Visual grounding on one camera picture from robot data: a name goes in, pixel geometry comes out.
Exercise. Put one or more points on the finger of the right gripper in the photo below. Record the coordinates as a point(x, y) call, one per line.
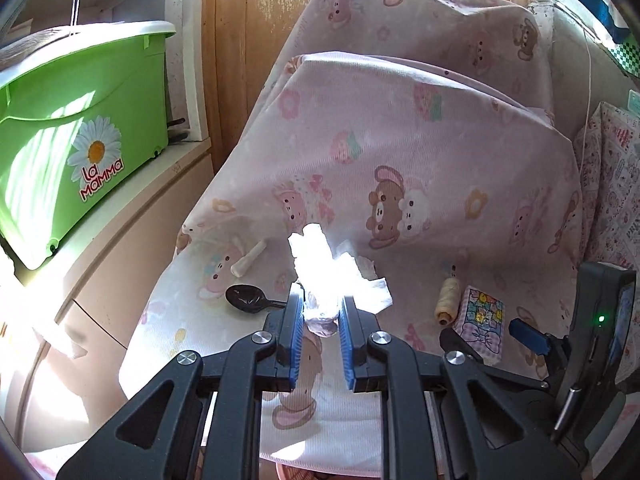
point(529, 337)

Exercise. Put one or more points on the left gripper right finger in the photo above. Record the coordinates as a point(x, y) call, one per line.
point(352, 326)

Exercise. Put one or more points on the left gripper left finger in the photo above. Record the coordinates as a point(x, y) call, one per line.
point(290, 342)

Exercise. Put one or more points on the colourful small tissue pack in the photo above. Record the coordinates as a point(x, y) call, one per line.
point(480, 324)

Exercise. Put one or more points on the black plastic spoon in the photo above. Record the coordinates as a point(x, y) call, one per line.
point(250, 299)

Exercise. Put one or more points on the white tissue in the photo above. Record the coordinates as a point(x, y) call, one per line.
point(328, 276)

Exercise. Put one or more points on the small white plastic tube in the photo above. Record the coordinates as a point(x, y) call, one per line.
point(241, 267)

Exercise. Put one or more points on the beige thread spool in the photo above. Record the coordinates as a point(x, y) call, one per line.
point(447, 305)

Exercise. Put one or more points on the pink bear bed sheet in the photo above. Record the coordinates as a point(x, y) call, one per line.
point(320, 425)

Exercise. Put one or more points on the patchwork print blanket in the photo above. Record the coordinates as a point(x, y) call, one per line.
point(607, 153)

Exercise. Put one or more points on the cream cabinet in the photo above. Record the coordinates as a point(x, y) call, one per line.
point(66, 326)

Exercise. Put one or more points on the green checkered box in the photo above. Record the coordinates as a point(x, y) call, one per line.
point(627, 55)

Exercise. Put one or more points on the green La Mamma storage box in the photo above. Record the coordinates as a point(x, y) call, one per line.
point(79, 114)

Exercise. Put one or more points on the rear pink bear pillow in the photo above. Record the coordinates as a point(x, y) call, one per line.
point(495, 42)

